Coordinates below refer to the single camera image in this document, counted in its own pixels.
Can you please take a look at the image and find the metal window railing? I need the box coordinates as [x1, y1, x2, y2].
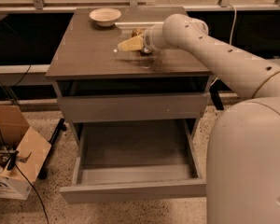
[0, 0, 280, 87]

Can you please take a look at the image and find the orange soda can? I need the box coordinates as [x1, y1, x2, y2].
[132, 28, 151, 54]

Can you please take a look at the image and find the open grey middle drawer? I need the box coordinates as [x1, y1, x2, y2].
[60, 119, 206, 203]

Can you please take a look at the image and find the closed grey top drawer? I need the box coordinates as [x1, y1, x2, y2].
[58, 93, 207, 123]

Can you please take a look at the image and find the white hanging cable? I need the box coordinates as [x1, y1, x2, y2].
[209, 3, 237, 88]

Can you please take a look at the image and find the grey drawer cabinet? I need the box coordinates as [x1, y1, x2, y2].
[45, 6, 220, 147]

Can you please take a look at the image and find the white ceramic bowl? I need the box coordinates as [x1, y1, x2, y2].
[90, 8, 121, 27]

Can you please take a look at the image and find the black cable on floor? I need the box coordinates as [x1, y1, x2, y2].
[0, 114, 50, 224]

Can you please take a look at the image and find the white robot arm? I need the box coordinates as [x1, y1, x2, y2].
[118, 14, 280, 224]

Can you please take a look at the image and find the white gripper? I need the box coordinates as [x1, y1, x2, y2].
[118, 23, 170, 51]

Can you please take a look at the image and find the black metal stand leg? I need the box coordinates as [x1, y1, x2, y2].
[38, 119, 66, 180]

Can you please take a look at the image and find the open cardboard box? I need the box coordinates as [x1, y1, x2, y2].
[0, 105, 50, 200]

